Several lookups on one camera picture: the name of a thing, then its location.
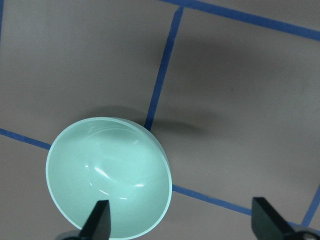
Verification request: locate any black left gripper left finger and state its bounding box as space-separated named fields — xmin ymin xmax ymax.
xmin=77 ymin=200 xmax=111 ymax=240

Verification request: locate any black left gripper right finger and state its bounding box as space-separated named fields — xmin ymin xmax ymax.
xmin=251 ymin=197 xmax=300 ymax=240

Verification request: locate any green bowl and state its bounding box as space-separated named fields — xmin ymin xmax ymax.
xmin=45 ymin=117 xmax=173 ymax=240

